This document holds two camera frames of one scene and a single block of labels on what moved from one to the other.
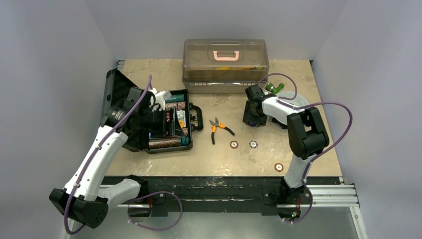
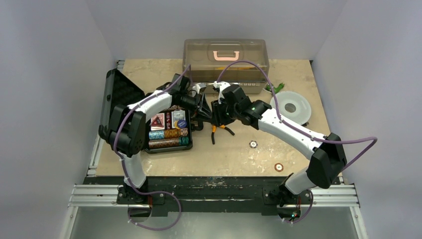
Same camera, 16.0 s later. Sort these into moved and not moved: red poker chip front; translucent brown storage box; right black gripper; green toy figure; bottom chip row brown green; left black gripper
Moved: right black gripper; left black gripper
Not moved: translucent brown storage box; green toy figure; bottom chip row brown green; red poker chip front
